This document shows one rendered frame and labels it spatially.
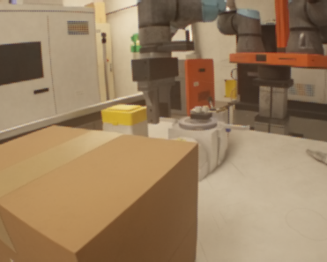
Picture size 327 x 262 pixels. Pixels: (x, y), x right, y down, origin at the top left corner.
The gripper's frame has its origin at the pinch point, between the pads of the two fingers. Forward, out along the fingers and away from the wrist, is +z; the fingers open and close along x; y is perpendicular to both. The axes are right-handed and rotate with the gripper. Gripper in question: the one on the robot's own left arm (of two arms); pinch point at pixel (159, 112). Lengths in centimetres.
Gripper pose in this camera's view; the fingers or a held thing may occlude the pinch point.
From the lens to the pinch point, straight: 58.9
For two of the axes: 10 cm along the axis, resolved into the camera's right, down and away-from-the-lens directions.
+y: -8.5, -1.1, 5.1
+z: 0.5, 9.6, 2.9
